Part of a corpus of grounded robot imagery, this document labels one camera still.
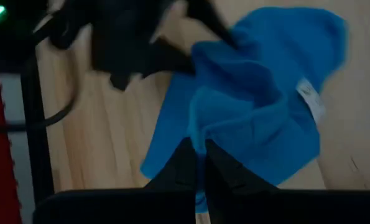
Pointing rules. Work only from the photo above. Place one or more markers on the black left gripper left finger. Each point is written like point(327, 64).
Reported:
point(178, 174)

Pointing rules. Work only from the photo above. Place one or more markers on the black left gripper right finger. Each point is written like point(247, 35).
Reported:
point(231, 186)

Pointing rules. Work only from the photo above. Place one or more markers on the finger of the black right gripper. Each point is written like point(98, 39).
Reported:
point(169, 59)
point(212, 21)

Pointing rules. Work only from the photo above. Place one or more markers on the bright blue garment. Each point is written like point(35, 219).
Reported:
point(250, 102)

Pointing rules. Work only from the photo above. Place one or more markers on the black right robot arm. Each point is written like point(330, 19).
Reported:
point(10, 34)

